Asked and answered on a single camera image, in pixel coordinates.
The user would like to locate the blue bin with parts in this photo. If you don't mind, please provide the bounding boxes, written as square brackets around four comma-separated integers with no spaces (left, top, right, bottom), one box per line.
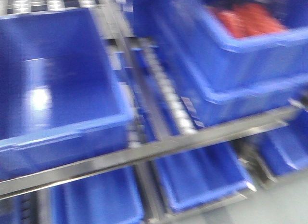
[132,0,308,125]

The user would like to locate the red parts pile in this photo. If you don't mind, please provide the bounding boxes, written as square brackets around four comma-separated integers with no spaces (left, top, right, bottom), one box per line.
[208,3,287,39]

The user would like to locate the stainless steel shelf frame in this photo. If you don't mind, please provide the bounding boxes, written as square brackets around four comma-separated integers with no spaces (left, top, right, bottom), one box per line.
[0,0,305,224]

